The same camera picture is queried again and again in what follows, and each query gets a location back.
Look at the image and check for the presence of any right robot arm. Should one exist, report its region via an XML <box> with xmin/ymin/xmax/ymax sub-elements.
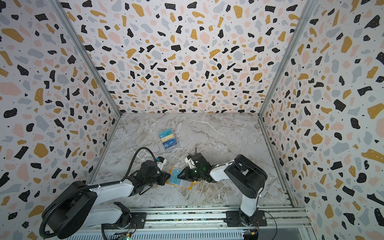
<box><xmin>178</xmin><ymin>153</ymin><xmax>268</xmax><ymax>224</ymax></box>

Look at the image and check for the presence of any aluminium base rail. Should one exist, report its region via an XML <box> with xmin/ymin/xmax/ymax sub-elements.
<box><xmin>68</xmin><ymin>205</ymin><xmax>313</xmax><ymax>238</ymax></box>

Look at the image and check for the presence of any light blue credit card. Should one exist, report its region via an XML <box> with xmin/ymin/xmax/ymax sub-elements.
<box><xmin>167</xmin><ymin>168</ymin><xmax>193</xmax><ymax>187</ymax></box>

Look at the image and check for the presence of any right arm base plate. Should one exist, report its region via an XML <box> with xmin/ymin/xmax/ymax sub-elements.
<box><xmin>224</xmin><ymin>210</ymin><xmax>267</xmax><ymax>228</ymax></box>

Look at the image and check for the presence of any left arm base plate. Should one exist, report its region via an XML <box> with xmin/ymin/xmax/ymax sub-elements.
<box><xmin>104</xmin><ymin>212</ymin><xmax>147</xmax><ymax>231</ymax></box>

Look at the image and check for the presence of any yellow card holder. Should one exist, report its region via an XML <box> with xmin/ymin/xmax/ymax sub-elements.
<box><xmin>165</xmin><ymin>166</ymin><xmax>199</xmax><ymax>190</ymax></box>

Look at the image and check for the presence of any black corrugated cable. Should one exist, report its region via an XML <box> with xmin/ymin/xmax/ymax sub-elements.
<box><xmin>38</xmin><ymin>146</ymin><xmax>157</xmax><ymax>232</ymax></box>

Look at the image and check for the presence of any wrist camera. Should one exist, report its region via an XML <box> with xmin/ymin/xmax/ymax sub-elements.
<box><xmin>185</xmin><ymin>155</ymin><xmax>196</xmax><ymax>169</ymax></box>
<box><xmin>156</xmin><ymin>156</ymin><xmax>167</xmax><ymax>172</ymax></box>

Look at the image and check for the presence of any teal credit card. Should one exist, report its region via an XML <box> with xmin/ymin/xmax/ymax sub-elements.
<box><xmin>159</xmin><ymin>129</ymin><xmax>173</xmax><ymax>139</ymax></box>

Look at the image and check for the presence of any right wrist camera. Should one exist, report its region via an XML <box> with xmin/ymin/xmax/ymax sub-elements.
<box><xmin>185</xmin><ymin>155</ymin><xmax>196</xmax><ymax>169</ymax></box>

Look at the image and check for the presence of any white ventilation grille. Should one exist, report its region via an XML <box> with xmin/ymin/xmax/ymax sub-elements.
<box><xmin>65</xmin><ymin>230</ymin><xmax>244</xmax><ymax>240</ymax></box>

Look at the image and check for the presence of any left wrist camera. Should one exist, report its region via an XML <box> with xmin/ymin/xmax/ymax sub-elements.
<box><xmin>156</xmin><ymin>156</ymin><xmax>167</xmax><ymax>172</ymax></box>

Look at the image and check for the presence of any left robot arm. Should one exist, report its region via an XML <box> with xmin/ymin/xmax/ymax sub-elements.
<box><xmin>39</xmin><ymin>157</ymin><xmax>171</xmax><ymax>239</ymax></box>

